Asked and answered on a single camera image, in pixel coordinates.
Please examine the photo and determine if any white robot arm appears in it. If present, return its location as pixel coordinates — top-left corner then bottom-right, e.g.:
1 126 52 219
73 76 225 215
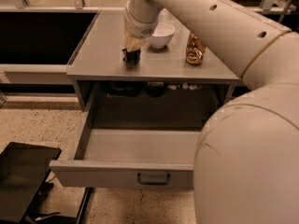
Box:
124 0 299 224

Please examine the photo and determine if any grey open top drawer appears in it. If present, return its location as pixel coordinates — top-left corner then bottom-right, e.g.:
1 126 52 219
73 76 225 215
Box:
49 81 219 191

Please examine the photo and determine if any crushed gold soda can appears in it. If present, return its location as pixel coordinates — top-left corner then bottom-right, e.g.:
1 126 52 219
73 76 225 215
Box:
186 33 206 65

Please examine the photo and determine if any black drawer handle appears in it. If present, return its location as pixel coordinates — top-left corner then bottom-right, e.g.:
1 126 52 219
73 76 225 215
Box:
136 173 171 186

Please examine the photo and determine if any grey cabinet counter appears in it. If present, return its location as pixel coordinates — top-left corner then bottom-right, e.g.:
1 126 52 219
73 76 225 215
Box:
67 9 241 106

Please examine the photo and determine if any white ceramic bowl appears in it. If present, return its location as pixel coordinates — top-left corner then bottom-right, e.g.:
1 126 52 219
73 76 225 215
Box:
147 22 176 49

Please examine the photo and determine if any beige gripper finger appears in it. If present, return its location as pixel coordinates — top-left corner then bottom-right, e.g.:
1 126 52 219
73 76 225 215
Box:
123 25 132 52
130 36 146 51

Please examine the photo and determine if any metal diagonal rod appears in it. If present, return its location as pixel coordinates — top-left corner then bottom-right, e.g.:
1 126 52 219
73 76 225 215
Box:
278 0 292 24

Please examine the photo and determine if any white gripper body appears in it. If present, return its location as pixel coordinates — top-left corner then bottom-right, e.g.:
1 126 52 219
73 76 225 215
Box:
124 6 155 38

